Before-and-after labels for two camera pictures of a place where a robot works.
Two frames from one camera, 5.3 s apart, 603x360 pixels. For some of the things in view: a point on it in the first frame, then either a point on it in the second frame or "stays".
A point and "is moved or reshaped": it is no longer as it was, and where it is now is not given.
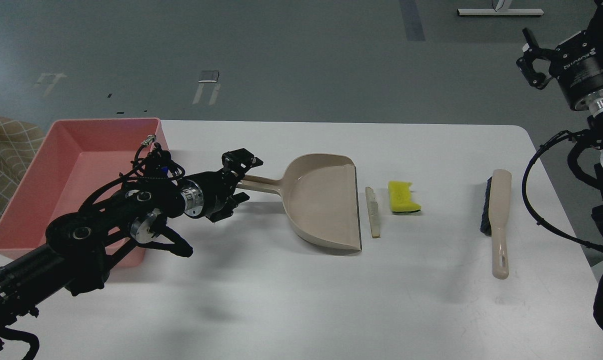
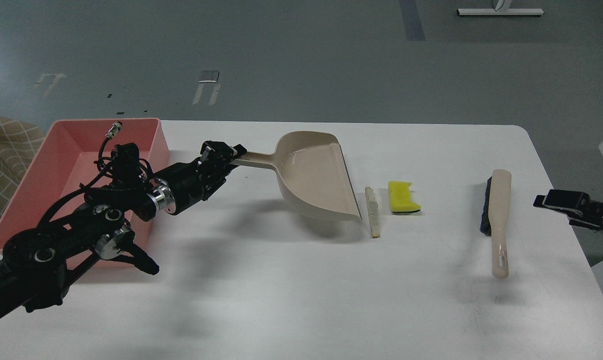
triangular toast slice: x=373 y=212 stays
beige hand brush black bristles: x=494 y=214 stays
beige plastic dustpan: x=319 y=195 is moved or reshaped
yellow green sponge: x=400 y=197 stays
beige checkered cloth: x=8 y=147 stays
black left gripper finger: x=237 y=162 -> x=215 y=153
